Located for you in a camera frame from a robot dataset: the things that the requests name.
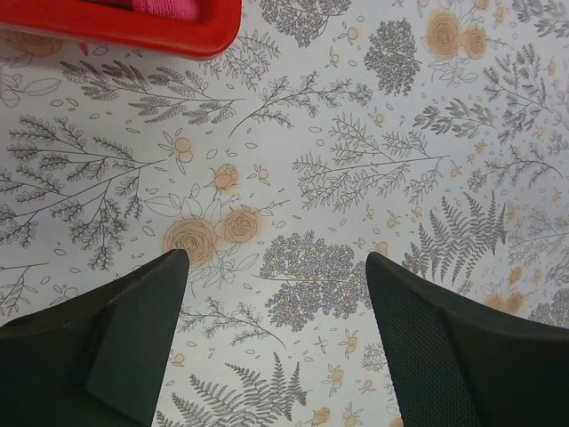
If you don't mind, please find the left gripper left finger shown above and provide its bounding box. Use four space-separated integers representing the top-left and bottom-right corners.
1 250 189 426

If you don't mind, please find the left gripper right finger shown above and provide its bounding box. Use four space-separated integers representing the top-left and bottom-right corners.
365 253 568 426

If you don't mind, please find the floral table mat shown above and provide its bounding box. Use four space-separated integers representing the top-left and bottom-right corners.
1 1 568 426

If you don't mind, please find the red plastic bin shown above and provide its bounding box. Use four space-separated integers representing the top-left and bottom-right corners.
1 1 242 60

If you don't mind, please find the pink towel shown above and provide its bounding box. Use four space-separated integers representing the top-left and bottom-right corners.
101 0 199 21

